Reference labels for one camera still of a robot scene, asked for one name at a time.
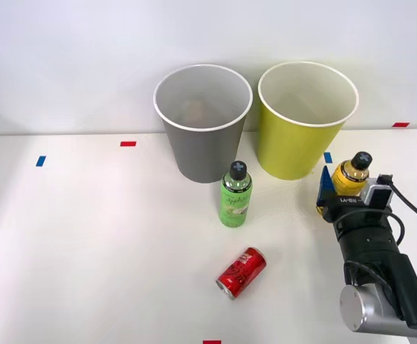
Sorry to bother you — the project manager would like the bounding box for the yellow plastic bottle black cap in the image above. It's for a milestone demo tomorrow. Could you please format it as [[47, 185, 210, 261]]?
[[315, 150, 374, 216]]

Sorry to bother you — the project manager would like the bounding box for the red drink can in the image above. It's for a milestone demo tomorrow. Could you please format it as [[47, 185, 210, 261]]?
[[215, 246, 268, 301]]

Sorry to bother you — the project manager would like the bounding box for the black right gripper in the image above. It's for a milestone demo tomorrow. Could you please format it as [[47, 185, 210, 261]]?
[[315, 165, 398, 234]]

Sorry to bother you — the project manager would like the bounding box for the grey plastic waste bin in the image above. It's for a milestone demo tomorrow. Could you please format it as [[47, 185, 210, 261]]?
[[153, 63, 254, 184]]

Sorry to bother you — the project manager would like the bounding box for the green plastic bottle black cap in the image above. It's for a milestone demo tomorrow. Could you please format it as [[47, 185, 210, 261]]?
[[218, 161, 254, 229]]

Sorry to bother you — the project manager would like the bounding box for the yellow-green plastic waste bin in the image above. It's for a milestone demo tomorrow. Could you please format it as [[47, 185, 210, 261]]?
[[257, 61, 360, 181]]

